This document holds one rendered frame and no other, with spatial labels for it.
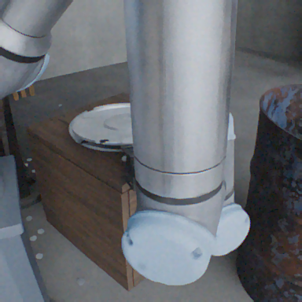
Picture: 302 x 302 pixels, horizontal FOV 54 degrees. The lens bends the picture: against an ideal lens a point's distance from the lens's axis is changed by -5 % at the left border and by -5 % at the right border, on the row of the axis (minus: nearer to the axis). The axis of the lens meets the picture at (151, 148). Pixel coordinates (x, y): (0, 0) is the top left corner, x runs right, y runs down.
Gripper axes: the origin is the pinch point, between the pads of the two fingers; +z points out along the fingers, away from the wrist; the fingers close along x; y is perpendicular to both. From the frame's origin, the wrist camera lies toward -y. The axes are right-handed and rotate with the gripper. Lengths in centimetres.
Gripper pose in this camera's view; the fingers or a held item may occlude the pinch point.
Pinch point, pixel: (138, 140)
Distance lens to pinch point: 68.9
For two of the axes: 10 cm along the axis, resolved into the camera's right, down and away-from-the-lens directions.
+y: -9.1, 2.1, -3.7
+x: 0.4, 9.1, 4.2
